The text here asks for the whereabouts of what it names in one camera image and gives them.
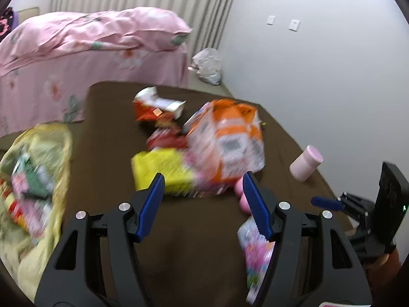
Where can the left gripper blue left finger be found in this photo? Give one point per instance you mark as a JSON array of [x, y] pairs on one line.
[[146, 204]]

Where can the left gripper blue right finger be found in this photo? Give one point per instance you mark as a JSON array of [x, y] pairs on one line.
[[259, 209]]

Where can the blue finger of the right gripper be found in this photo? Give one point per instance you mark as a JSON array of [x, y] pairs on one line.
[[327, 204]]

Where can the pink cartoon tissue pack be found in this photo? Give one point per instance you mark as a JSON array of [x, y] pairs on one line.
[[258, 252]]

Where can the yellow printed wrapper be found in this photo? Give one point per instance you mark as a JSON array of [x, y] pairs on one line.
[[179, 176]]

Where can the red snack wrapper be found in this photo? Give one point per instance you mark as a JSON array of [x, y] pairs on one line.
[[167, 135]]

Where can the orange white plastic bag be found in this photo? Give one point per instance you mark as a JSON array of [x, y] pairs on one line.
[[225, 141]]

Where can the red white cup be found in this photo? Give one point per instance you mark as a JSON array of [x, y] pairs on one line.
[[149, 106]]

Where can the yellow plastic trash bag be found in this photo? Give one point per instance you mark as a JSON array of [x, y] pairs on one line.
[[35, 174]]

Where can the pink caterpillar toy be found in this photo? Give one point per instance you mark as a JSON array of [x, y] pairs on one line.
[[243, 203]]

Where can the pink cylindrical cup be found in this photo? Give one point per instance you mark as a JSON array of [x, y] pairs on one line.
[[306, 163]]

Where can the white plastic bag on floor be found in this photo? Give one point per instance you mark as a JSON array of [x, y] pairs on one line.
[[207, 64]]

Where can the pink floral bed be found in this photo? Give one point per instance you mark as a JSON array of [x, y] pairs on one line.
[[56, 89]]

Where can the pink floral duvet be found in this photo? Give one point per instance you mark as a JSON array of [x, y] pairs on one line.
[[52, 35]]

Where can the black kitty pillow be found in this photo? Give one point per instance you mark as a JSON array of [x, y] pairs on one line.
[[7, 22]]

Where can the white wall socket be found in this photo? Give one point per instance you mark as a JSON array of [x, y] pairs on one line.
[[294, 25]]

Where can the white wall switch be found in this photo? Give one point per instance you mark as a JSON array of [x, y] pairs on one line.
[[271, 20]]

